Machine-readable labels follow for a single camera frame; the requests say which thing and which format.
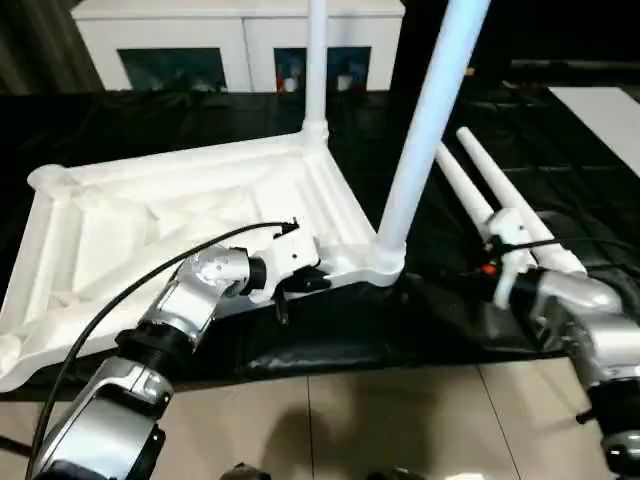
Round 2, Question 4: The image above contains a black mat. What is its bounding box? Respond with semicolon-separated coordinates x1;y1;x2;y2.
0;84;640;401

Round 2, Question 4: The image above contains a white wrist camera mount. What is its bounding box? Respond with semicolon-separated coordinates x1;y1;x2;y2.
487;208;534;309
247;229;321;304

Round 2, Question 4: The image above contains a black side table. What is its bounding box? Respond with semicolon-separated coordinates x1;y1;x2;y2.
509;58;640;87

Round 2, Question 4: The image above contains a white plastic table leg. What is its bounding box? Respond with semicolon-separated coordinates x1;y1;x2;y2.
372;0;494;289
434;144;501;236
303;0;332;149
457;127;589;276

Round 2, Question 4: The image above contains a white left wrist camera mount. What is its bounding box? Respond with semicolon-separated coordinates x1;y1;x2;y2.
247;229;321;304

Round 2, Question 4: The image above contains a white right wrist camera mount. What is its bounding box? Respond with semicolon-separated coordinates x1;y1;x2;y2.
487;208;534;309

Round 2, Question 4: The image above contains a white cabinet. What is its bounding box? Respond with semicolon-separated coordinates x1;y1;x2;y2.
69;0;406;94

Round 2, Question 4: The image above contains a white flat board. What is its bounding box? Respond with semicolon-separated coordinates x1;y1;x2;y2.
548;85;640;179

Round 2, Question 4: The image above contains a grey curtain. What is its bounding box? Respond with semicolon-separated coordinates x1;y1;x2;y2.
0;0;106;94

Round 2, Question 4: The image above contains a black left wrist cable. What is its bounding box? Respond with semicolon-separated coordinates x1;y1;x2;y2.
24;217;301;480

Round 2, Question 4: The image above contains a white plastic table top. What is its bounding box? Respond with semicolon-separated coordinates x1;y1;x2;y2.
0;127;406;394

